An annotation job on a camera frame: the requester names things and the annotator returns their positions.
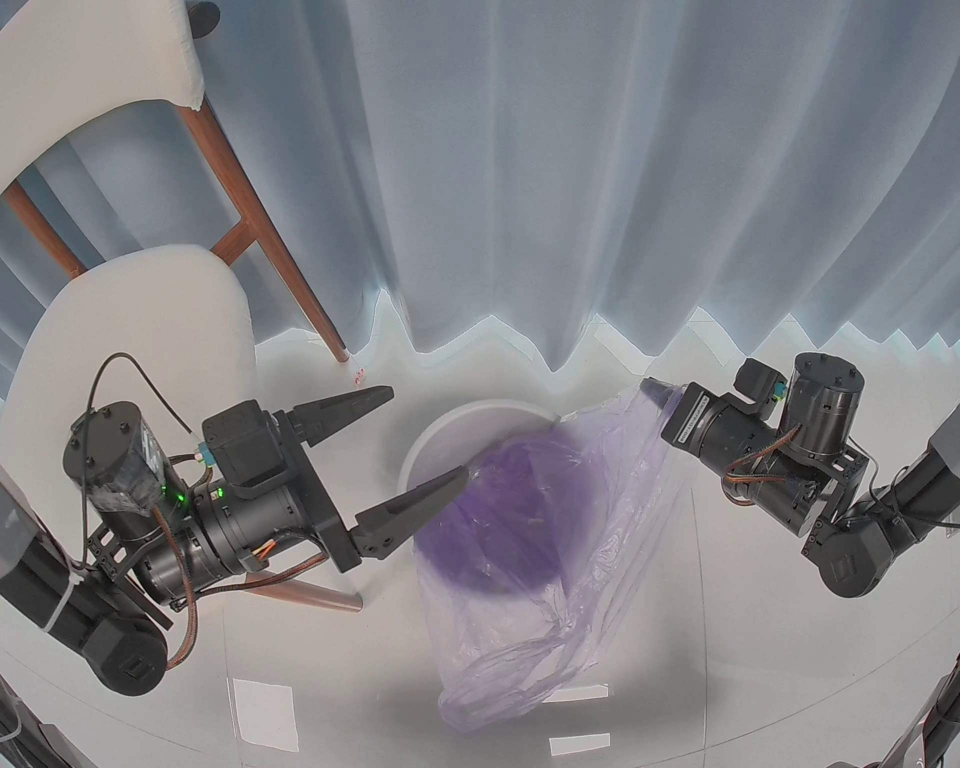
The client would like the black cable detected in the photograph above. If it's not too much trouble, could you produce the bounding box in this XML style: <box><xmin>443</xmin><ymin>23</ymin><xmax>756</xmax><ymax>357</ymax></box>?
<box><xmin>86</xmin><ymin>352</ymin><xmax>192</xmax><ymax>436</ymax></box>

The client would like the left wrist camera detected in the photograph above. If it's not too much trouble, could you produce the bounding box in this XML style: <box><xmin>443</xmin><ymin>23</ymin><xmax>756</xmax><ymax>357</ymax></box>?
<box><xmin>201</xmin><ymin>399</ymin><xmax>285</xmax><ymax>500</ymax></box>

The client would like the white cushioned wooden chair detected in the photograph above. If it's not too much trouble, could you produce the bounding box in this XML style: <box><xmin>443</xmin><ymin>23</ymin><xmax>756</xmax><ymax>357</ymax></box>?
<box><xmin>0</xmin><ymin>0</ymin><xmax>366</xmax><ymax>618</ymax></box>

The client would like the purple plastic bag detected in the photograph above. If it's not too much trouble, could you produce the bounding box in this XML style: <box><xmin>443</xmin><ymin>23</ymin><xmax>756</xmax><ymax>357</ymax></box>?
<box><xmin>408</xmin><ymin>382</ymin><xmax>687</xmax><ymax>732</ymax></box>

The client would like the white trash bin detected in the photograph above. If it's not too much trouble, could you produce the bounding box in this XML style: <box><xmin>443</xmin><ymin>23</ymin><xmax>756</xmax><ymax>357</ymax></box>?
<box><xmin>397</xmin><ymin>399</ymin><xmax>564</xmax><ymax>511</ymax></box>

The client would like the pale blue curtain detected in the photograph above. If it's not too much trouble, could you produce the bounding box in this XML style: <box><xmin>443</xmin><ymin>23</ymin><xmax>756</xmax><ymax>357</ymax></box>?
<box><xmin>0</xmin><ymin>0</ymin><xmax>960</xmax><ymax>376</ymax></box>

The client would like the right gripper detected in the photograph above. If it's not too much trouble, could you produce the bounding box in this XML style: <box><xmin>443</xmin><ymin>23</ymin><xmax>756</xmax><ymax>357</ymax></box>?
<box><xmin>660</xmin><ymin>382</ymin><xmax>783</xmax><ymax>483</ymax></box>

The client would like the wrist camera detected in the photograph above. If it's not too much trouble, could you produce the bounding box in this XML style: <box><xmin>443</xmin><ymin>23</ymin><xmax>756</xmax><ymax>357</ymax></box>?
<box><xmin>201</xmin><ymin>399</ymin><xmax>285</xmax><ymax>500</ymax></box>
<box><xmin>735</xmin><ymin>358</ymin><xmax>789</xmax><ymax>410</ymax></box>

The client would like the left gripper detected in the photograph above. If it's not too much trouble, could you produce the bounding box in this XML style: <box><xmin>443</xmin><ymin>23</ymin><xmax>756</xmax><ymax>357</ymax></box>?
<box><xmin>196</xmin><ymin>384</ymin><xmax>472</xmax><ymax>580</ymax></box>

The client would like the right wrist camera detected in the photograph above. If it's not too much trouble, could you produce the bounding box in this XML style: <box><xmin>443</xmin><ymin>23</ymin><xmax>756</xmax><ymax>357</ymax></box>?
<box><xmin>735</xmin><ymin>358</ymin><xmax>789</xmax><ymax>410</ymax></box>

